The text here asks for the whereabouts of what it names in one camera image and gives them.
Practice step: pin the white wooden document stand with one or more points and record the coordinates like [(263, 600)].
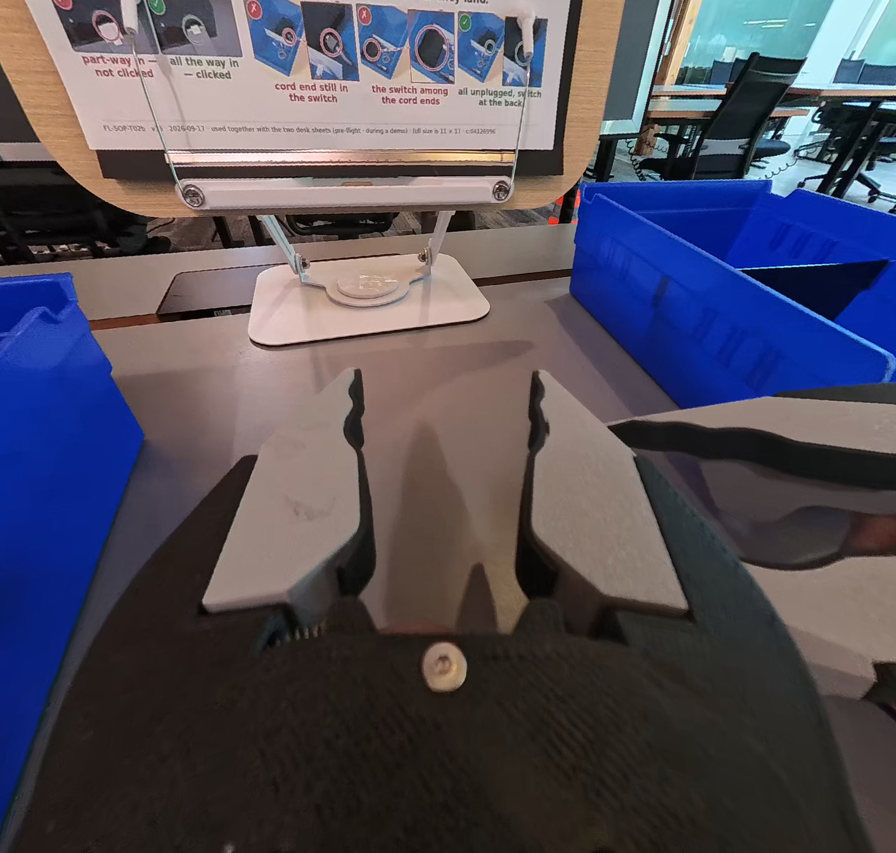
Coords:
[(392, 307)]

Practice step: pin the blue plastic bin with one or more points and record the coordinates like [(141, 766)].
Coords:
[(665, 293), (56, 482)]

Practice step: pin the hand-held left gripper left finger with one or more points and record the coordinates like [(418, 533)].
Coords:
[(294, 503)]

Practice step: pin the black office chair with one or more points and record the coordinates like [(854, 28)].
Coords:
[(742, 118)]

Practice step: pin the wooden top table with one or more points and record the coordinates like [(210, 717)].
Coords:
[(847, 91)]

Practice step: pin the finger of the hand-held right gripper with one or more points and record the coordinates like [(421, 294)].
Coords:
[(805, 422), (840, 622)]

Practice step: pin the printed instruction sheet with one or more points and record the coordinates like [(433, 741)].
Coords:
[(294, 140)]

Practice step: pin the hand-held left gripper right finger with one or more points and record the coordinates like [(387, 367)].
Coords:
[(595, 517)]

